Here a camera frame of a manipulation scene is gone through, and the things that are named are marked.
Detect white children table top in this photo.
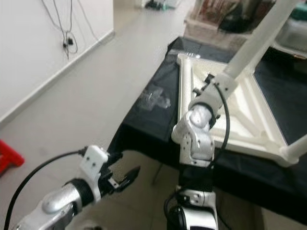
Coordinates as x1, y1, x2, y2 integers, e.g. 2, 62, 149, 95
177, 52, 307, 168

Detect white plastic table leg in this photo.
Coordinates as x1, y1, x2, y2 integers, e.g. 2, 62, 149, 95
281, 134, 307, 166
223, 0, 303, 82

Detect black tablecloth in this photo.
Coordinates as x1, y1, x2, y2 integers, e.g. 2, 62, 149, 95
108, 37, 307, 211

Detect clear tape strip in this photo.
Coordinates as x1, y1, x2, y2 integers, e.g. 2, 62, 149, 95
182, 50, 202, 59

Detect crumpled clear tape piece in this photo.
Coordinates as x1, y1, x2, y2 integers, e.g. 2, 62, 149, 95
138, 86, 172, 112

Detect beige patterned bench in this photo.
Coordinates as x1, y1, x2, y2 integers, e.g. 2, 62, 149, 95
185, 17, 245, 51

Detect orange-lidded storage box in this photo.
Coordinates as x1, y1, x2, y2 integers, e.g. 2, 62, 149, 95
197, 0, 236, 22

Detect black plastic bag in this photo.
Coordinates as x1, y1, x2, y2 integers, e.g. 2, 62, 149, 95
218, 0, 264, 34

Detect black floor appliance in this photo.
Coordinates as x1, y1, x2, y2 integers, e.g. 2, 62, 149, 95
144, 0, 166, 10

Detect red floor object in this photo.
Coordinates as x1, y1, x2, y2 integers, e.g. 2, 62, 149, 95
0, 139, 25, 174

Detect clear plastic storage bin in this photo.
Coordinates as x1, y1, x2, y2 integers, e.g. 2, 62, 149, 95
276, 17, 307, 53

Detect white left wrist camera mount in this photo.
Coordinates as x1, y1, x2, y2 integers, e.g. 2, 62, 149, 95
79, 145, 110, 190

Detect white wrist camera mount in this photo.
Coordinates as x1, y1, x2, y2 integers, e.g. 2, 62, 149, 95
201, 72, 238, 113
79, 145, 110, 190

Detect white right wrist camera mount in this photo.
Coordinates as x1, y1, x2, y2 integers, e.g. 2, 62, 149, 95
201, 72, 238, 113

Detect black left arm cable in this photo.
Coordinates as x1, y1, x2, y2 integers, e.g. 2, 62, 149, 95
4, 149, 88, 230

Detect long thin black wall cable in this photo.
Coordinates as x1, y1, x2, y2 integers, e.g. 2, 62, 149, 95
72, 0, 101, 41

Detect looped black wall cable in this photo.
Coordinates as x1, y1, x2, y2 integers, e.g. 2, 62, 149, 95
41, 0, 80, 60

